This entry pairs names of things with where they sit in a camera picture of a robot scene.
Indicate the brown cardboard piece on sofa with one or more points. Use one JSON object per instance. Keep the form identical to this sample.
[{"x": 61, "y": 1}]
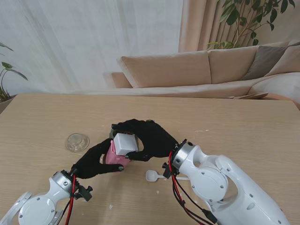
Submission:
[{"x": 250, "y": 96}]

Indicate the white sofa cushion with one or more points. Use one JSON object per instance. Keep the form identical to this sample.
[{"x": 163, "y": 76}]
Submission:
[{"x": 279, "y": 86}]

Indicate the white square jar cap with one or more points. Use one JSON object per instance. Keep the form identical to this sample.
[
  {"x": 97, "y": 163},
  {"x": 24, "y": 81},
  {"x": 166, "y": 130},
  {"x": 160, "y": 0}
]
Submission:
[{"x": 125, "y": 144}]

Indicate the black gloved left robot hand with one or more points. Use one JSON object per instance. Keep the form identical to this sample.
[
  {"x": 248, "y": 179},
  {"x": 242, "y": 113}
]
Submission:
[{"x": 91, "y": 164}]

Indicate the pink square coffee jar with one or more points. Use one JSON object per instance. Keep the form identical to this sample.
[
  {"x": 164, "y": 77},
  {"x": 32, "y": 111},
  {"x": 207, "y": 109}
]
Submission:
[{"x": 112, "y": 159}]

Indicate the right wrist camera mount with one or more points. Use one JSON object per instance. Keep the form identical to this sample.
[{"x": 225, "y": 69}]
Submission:
[{"x": 167, "y": 171}]

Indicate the broad leaf green plant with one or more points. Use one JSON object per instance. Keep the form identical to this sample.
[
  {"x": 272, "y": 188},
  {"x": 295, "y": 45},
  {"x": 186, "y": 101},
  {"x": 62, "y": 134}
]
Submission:
[{"x": 7, "y": 66}]

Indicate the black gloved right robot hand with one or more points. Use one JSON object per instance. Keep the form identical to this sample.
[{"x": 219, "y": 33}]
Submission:
[{"x": 154, "y": 140}]

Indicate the gray planter box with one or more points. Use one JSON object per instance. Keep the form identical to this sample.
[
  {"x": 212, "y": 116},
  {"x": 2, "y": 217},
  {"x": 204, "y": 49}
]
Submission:
[{"x": 5, "y": 104}]

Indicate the beige pleated curtain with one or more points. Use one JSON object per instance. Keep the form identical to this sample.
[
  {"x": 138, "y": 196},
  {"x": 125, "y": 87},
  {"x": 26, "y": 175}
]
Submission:
[{"x": 201, "y": 25}]

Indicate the glass jar of coffee beans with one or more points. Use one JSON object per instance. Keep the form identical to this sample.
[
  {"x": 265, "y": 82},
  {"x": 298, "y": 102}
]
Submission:
[{"x": 112, "y": 134}]

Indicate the tall leafy green plant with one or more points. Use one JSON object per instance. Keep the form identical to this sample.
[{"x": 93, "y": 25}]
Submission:
[{"x": 234, "y": 16}]

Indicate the beige sofa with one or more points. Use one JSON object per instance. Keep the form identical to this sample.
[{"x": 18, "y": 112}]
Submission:
[{"x": 168, "y": 72}]

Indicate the white plastic spoon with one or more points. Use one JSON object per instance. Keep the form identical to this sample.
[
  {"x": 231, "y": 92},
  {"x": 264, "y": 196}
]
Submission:
[{"x": 151, "y": 175}]

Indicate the gray sofa cushion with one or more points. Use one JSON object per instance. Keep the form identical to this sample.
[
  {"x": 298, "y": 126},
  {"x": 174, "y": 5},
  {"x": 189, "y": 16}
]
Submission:
[{"x": 262, "y": 61}]

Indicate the clear glass jar lid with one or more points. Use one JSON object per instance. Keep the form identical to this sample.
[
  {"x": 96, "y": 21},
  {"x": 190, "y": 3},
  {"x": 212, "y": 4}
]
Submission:
[{"x": 77, "y": 143}]

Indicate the white sheer curtain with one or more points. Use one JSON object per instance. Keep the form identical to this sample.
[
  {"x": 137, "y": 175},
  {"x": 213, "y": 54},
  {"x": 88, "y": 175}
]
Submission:
[{"x": 82, "y": 42}]

